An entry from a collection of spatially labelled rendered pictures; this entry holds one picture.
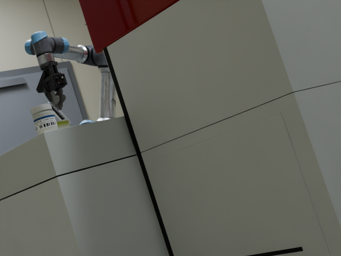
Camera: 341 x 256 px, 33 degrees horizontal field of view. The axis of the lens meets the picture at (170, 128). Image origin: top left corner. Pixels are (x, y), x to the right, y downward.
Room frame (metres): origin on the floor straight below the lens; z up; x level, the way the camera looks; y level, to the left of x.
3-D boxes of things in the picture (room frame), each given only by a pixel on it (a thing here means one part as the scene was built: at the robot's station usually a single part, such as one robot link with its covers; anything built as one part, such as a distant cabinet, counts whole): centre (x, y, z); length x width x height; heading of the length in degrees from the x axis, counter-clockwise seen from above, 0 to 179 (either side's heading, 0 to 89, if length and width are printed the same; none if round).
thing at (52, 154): (2.18, 0.49, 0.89); 0.62 x 0.35 x 0.14; 45
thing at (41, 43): (2.59, 0.44, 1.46); 0.09 x 0.08 x 0.11; 148
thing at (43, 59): (2.59, 0.44, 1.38); 0.08 x 0.08 x 0.05
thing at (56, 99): (2.58, 0.45, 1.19); 0.06 x 0.03 x 0.09; 46
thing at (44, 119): (1.92, 0.39, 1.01); 0.07 x 0.07 x 0.10
